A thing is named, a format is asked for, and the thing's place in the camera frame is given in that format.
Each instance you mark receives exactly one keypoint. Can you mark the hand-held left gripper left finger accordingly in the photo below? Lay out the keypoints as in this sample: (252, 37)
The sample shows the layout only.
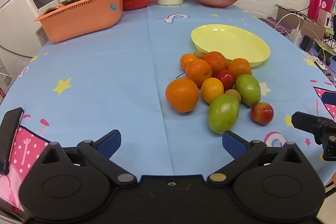
(110, 141)

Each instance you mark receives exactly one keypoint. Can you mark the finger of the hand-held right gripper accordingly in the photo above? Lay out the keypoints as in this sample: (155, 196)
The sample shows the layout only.
(304, 123)

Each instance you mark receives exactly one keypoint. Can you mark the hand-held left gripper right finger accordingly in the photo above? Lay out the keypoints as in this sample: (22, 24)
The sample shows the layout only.
(232, 144)

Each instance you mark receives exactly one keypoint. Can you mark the green mango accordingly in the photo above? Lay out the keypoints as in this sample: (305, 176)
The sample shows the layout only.
(247, 89)
(223, 113)

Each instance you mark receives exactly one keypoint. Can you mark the reddish brown round fruit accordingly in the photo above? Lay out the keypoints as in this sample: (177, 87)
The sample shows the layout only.
(262, 113)

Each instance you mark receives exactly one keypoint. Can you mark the small brown fruit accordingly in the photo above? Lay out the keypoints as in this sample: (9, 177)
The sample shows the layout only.
(233, 95)
(199, 54)

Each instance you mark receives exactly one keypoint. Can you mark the small yellowish orange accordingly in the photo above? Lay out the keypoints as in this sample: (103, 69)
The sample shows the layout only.
(212, 89)

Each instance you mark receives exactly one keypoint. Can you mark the red round fruit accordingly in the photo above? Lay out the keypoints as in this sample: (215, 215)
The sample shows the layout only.
(225, 79)

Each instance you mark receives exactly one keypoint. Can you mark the large orange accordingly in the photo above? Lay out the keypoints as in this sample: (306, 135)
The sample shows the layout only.
(182, 95)

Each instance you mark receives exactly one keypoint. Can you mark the yellow plastic plate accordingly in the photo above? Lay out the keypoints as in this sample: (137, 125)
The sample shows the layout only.
(231, 40)

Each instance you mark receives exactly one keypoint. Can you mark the blue printed tablecloth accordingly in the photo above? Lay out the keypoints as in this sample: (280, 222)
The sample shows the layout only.
(105, 69)

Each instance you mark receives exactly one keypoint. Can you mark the small black box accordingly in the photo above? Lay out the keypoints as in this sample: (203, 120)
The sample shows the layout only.
(306, 43)

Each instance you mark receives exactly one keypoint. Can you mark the white charger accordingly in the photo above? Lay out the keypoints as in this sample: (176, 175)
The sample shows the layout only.
(296, 36)

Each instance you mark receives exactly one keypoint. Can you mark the cardboard box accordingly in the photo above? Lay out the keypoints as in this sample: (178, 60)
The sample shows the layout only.
(309, 26)

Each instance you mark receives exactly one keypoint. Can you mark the black phone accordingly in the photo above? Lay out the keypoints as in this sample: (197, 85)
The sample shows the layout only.
(10, 140)

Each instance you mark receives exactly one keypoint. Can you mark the patterned cloth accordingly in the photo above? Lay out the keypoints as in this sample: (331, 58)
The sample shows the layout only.
(275, 26)

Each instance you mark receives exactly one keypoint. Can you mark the orange plastic basket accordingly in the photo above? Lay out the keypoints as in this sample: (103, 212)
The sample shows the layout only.
(81, 19)

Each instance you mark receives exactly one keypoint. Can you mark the red plastic basket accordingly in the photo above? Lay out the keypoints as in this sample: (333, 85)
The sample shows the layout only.
(136, 2)

